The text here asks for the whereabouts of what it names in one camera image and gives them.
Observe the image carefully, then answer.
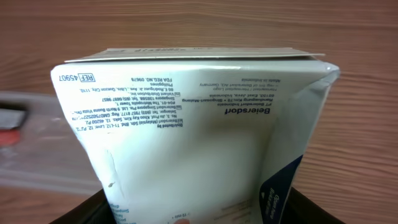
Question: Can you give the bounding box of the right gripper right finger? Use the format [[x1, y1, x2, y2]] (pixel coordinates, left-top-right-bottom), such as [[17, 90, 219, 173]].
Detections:
[[281, 188, 345, 224]]

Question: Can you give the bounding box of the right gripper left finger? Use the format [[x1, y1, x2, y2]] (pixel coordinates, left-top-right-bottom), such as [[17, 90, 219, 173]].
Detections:
[[50, 189, 116, 224]]

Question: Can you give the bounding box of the white plaster box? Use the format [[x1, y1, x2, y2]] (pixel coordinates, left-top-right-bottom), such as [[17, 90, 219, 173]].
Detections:
[[51, 48, 340, 224]]

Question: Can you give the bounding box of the red Panadol box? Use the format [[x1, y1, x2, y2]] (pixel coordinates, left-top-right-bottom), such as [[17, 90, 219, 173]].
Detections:
[[0, 129, 21, 147]]

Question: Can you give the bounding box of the clear plastic container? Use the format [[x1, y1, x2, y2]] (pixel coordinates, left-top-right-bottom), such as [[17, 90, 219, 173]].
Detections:
[[1, 91, 101, 195]]

